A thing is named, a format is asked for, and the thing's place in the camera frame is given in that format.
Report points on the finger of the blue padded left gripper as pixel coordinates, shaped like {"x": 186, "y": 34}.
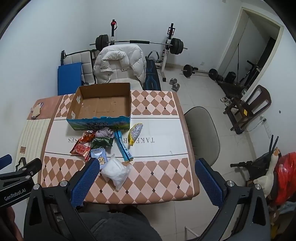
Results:
{"x": 5, "y": 161}

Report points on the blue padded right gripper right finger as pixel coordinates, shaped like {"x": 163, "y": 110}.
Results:
{"x": 211, "y": 180}

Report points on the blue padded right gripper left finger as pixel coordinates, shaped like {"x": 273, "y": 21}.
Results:
{"x": 82, "y": 181}

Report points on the white soft plastic bag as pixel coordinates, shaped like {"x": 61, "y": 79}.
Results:
{"x": 116, "y": 171}

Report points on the red snack packet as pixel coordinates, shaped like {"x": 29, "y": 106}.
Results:
{"x": 82, "y": 150}

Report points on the light blue tissue pack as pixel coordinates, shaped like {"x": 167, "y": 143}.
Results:
{"x": 100, "y": 155}

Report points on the green snack packet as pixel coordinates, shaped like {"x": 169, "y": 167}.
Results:
{"x": 104, "y": 142}

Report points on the long blue snack pack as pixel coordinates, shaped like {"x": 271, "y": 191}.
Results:
{"x": 121, "y": 146}

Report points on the cardboard box with blue print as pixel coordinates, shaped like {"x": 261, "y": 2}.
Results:
{"x": 101, "y": 105}

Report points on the black scooter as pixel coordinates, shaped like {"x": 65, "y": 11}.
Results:
{"x": 258, "y": 167}

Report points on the white goose plush toy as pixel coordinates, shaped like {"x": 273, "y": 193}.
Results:
{"x": 266, "y": 181}

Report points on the dark trousers of operator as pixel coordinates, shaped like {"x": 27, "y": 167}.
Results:
{"x": 127, "y": 223}

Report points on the orange snack packet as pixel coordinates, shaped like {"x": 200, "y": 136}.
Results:
{"x": 87, "y": 136}

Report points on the beige round chair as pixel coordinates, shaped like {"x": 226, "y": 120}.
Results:
{"x": 203, "y": 134}

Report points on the small cardboard piece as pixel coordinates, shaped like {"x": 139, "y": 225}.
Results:
{"x": 35, "y": 111}

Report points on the lilac rolled cloth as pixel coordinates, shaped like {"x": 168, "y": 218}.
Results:
{"x": 104, "y": 133}

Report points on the red plastic bag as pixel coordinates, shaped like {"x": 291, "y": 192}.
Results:
{"x": 285, "y": 170}

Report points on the dark wooden chair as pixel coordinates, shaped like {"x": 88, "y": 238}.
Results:
{"x": 242, "y": 112}

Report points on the yellow silver snack packet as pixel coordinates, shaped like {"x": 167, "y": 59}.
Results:
{"x": 134, "y": 132}

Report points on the black exercise bike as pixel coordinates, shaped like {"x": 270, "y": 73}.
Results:
{"x": 239, "y": 74}

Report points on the blue folded mat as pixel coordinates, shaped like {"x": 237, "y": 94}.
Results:
{"x": 69, "y": 78}

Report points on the chrome dumbbell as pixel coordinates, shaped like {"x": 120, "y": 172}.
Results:
{"x": 175, "y": 86}

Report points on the barbell on floor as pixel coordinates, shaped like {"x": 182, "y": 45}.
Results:
{"x": 189, "y": 70}

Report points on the blue weight bench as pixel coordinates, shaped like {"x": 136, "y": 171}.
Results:
{"x": 152, "y": 77}

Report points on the white weight rack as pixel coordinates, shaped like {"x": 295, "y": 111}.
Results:
{"x": 162, "y": 63}

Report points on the white puffer jacket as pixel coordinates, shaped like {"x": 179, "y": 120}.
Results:
{"x": 121, "y": 63}

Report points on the barbell on rack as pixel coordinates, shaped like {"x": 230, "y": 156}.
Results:
{"x": 176, "y": 46}

